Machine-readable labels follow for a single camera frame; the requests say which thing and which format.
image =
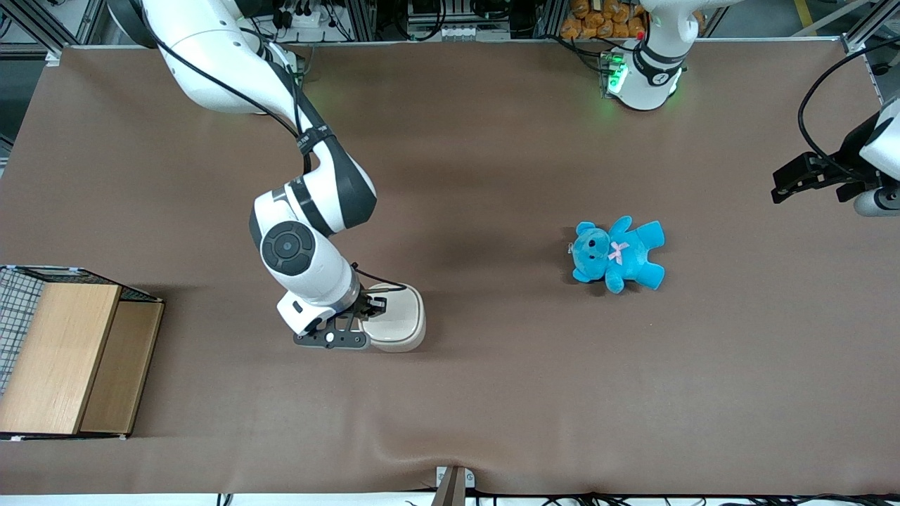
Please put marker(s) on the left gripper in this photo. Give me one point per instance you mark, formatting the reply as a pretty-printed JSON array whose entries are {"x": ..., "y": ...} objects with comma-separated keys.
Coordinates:
[{"x": 841, "y": 173}]

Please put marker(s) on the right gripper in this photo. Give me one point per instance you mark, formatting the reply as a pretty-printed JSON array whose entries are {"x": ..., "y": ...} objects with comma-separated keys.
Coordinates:
[{"x": 366, "y": 304}]

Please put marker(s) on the cream white trash can lid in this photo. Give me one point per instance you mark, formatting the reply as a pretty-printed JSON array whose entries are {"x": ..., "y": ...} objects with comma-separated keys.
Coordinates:
[{"x": 401, "y": 316}]

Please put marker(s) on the cream white trash can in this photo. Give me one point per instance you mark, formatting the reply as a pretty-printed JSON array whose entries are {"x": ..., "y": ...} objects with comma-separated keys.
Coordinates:
[{"x": 404, "y": 346}]

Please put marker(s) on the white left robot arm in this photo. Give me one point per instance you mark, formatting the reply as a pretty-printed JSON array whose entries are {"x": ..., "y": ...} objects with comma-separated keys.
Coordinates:
[{"x": 650, "y": 77}]

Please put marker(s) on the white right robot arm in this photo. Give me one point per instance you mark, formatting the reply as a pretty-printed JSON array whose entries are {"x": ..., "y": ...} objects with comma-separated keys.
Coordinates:
[{"x": 211, "y": 56}]

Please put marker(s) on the brown table cover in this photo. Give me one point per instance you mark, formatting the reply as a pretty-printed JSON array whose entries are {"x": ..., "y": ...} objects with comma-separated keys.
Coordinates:
[{"x": 492, "y": 393}]

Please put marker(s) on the blue teddy bear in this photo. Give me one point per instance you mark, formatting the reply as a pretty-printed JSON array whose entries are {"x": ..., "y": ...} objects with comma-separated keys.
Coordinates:
[{"x": 626, "y": 256}]

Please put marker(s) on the orange plush toy pile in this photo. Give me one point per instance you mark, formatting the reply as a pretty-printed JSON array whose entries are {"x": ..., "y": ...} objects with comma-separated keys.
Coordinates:
[{"x": 598, "y": 17}]

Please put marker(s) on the white power strip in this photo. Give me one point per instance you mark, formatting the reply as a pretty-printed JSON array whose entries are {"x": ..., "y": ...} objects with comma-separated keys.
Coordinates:
[{"x": 457, "y": 32}]

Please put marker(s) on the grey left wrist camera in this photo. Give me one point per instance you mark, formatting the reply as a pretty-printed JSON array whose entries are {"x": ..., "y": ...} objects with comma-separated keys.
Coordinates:
[{"x": 879, "y": 202}]

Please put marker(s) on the aluminium frame post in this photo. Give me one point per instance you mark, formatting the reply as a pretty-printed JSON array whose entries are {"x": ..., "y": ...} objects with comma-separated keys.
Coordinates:
[
  {"x": 42, "y": 21},
  {"x": 879, "y": 70}
]

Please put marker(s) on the grey metal bracket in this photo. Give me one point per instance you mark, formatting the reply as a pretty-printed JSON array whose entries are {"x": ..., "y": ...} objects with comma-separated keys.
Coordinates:
[{"x": 453, "y": 485}]

